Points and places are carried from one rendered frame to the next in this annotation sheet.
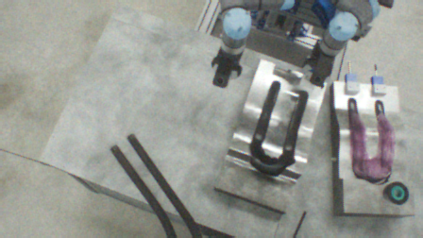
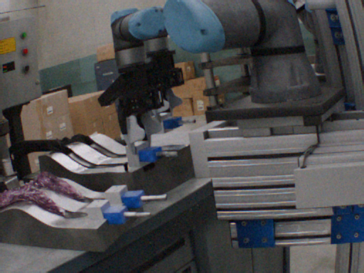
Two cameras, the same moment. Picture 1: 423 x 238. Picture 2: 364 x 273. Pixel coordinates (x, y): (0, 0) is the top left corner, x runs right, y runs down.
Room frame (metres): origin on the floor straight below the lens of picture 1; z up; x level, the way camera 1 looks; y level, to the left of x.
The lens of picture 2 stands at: (1.33, -1.45, 1.17)
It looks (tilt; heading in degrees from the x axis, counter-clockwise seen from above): 10 degrees down; 115
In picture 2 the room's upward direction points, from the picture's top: 10 degrees counter-clockwise
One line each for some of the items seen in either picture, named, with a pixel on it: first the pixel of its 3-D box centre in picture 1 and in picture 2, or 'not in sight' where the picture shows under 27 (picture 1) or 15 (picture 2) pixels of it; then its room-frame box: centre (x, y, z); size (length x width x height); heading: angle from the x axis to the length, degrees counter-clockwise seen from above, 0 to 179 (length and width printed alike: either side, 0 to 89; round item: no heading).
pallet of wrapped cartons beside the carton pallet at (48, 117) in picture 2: not in sight; (25, 140); (-2.64, 2.80, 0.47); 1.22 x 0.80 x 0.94; 179
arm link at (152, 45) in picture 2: (232, 41); (157, 45); (0.64, -0.02, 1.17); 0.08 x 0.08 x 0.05
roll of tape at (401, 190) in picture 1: (396, 194); not in sight; (0.33, -0.67, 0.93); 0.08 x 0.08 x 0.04
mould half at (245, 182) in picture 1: (273, 133); (94, 166); (0.48, -0.23, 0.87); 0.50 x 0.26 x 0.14; 170
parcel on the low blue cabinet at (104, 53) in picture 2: not in sight; (109, 51); (-3.28, 6.22, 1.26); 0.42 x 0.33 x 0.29; 175
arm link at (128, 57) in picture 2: (330, 42); (131, 57); (0.72, -0.33, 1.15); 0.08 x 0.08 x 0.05
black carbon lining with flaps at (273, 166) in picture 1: (279, 126); (92, 150); (0.49, -0.24, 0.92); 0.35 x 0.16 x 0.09; 170
